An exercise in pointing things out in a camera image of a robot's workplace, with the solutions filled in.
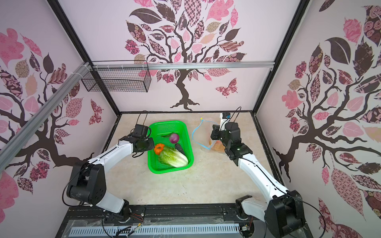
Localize aluminium rail back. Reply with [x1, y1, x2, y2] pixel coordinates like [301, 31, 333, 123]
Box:
[92, 61, 275, 70]

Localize clear zip top bag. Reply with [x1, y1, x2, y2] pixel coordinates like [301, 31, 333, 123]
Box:
[191, 118, 225, 154]

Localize aluminium rail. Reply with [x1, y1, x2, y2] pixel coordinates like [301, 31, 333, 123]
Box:
[1, 62, 91, 171]
[92, 61, 275, 70]

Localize brown potato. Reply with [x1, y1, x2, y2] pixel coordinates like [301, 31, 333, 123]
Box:
[211, 141, 225, 152]

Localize dark green cucumber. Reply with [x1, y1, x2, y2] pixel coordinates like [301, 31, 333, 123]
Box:
[175, 143, 185, 155]

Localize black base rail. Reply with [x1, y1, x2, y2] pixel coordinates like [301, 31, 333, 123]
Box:
[55, 198, 273, 238]

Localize orange small pumpkin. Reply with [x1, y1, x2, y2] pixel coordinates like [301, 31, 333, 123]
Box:
[154, 143, 165, 155]

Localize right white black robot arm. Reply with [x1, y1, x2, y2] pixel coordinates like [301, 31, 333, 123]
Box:
[210, 122, 307, 238]

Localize aluminium rail left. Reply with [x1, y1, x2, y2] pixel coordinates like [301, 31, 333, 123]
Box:
[1, 62, 91, 171]

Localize white slotted cable duct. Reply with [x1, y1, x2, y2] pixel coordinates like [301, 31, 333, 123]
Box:
[64, 224, 241, 238]

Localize napa cabbage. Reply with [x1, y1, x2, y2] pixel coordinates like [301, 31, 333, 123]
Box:
[158, 147, 189, 168]

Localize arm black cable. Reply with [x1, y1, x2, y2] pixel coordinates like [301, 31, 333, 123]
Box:
[135, 110, 149, 127]
[229, 106, 327, 238]

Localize green plastic basket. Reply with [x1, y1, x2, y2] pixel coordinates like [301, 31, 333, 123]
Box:
[147, 121, 194, 174]

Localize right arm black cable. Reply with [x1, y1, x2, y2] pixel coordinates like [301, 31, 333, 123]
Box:
[229, 106, 327, 238]

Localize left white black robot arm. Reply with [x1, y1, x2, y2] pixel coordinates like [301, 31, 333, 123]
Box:
[64, 124, 154, 222]

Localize black wire wall basket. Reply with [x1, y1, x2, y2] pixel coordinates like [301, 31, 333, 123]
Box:
[81, 59, 151, 93]

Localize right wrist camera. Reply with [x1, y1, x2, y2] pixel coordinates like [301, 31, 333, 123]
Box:
[220, 112, 231, 131]

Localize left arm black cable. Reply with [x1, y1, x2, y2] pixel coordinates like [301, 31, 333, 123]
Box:
[135, 110, 149, 127]

